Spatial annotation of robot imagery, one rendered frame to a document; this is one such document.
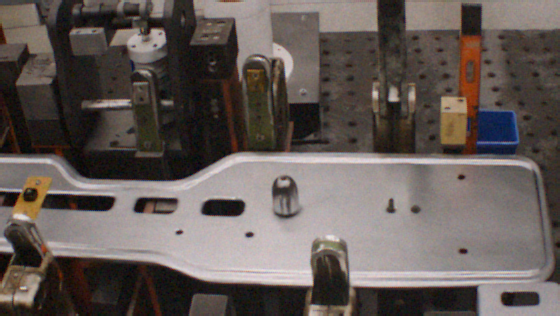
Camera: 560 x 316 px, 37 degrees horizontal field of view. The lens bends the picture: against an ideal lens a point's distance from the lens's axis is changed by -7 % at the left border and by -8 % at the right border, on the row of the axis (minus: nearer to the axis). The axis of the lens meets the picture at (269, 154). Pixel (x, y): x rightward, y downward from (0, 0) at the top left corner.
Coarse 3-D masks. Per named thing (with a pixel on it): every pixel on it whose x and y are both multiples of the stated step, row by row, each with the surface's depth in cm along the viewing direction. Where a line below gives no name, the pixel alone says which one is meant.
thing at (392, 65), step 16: (384, 0) 102; (400, 0) 102; (384, 16) 107; (400, 16) 105; (384, 32) 107; (400, 32) 107; (384, 48) 108; (400, 48) 108; (384, 64) 109; (400, 64) 109; (384, 80) 110; (400, 80) 111; (384, 96) 111; (384, 112) 112
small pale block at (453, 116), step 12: (444, 108) 109; (456, 108) 109; (444, 120) 109; (456, 120) 109; (444, 132) 111; (456, 132) 110; (444, 144) 112; (456, 144) 112; (432, 300) 131; (444, 300) 131
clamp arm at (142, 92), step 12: (144, 72) 114; (132, 84) 115; (144, 84) 115; (156, 84) 116; (132, 96) 116; (144, 96) 115; (156, 96) 116; (132, 108) 117; (144, 108) 117; (156, 108) 117; (144, 120) 118; (156, 120) 117; (144, 132) 119; (156, 132) 118; (144, 144) 119; (156, 144) 119
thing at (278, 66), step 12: (276, 60) 120; (276, 72) 118; (240, 84) 116; (276, 84) 116; (240, 96) 117; (276, 96) 116; (276, 108) 117; (288, 108) 125; (276, 120) 118; (288, 120) 126; (288, 132) 126; (276, 144) 121; (288, 144) 124
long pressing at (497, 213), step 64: (0, 192) 115; (64, 192) 113; (128, 192) 112; (192, 192) 111; (256, 192) 110; (320, 192) 109; (384, 192) 108; (448, 192) 107; (512, 192) 105; (64, 256) 105; (128, 256) 104; (192, 256) 102; (256, 256) 102; (384, 256) 100; (448, 256) 98; (512, 256) 97
